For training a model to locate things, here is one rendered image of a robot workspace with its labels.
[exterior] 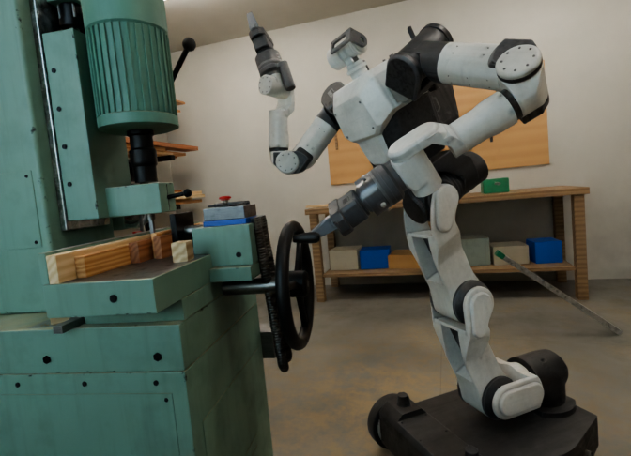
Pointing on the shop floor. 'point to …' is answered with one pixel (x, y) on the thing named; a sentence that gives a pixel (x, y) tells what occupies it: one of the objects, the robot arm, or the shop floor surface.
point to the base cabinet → (146, 406)
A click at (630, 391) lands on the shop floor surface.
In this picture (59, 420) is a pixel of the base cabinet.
